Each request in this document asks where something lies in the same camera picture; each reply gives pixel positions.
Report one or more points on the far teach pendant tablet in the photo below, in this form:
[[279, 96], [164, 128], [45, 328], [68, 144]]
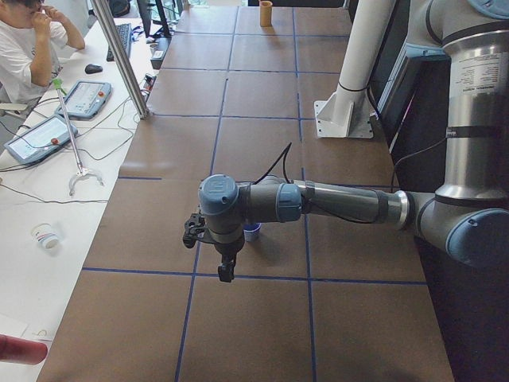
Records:
[[85, 99]]

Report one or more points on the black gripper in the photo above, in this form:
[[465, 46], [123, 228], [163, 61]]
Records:
[[227, 248]]

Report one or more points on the red cylinder object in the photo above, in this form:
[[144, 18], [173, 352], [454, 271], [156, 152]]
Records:
[[21, 351]]

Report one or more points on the near teach pendant tablet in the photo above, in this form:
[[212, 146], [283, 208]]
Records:
[[40, 141]]

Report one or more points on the black keyboard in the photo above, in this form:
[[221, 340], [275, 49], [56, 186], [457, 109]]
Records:
[[124, 32]]

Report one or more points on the white pedestal column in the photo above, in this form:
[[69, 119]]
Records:
[[346, 113]]

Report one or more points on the teach pendant tablet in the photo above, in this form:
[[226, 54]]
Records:
[[40, 141], [85, 99]]

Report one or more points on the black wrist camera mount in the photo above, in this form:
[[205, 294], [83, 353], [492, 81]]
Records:
[[196, 230]]

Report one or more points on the aluminium frame post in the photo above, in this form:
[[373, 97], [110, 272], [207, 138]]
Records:
[[107, 23]]

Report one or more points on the black computer mouse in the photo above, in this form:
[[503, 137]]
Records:
[[93, 69]]

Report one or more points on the white paper cup lying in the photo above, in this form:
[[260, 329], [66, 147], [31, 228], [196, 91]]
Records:
[[45, 234]]

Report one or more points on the blue ribbed paper cup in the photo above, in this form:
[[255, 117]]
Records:
[[251, 231]]

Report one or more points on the metal reacher grabber tool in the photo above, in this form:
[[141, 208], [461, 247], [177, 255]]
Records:
[[82, 171]]

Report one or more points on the person in white shirt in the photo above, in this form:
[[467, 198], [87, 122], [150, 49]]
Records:
[[29, 62]]

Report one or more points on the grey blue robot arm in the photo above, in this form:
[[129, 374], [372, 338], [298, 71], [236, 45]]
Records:
[[466, 217]]

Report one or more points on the tan cylindrical holder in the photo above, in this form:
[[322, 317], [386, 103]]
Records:
[[265, 13]]

